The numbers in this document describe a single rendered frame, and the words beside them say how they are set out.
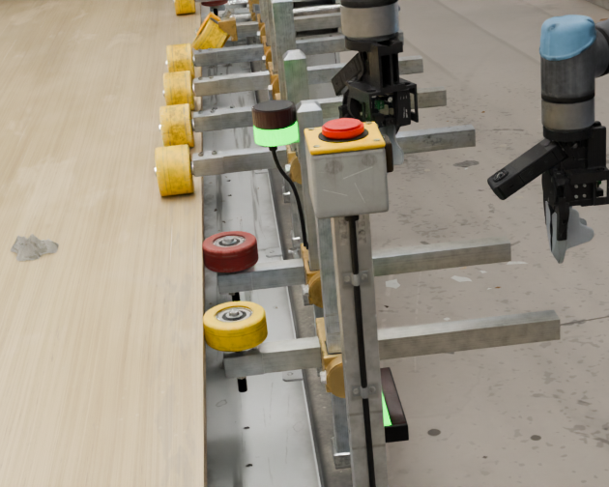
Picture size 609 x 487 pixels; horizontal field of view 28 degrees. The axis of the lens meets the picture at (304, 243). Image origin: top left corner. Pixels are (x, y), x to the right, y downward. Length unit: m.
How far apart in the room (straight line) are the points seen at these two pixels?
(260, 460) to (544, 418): 1.38
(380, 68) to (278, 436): 0.58
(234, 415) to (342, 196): 0.81
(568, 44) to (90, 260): 0.74
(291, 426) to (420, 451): 1.11
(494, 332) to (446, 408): 1.52
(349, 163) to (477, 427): 1.94
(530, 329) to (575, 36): 0.41
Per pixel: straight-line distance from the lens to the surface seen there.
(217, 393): 1.95
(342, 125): 1.14
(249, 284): 1.78
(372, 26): 1.57
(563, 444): 2.94
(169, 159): 1.96
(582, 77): 1.74
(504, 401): 3.11
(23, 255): 1.83
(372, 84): 1.59
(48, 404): 1.41
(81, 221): 1.94
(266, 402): 1.91
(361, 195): 1.13
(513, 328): 1.58
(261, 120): 1.64
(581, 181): 1.78
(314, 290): 1.71
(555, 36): 1.72
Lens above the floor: 1.56
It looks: 22 degrees down
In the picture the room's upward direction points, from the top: 5 degrees counter-clockwise
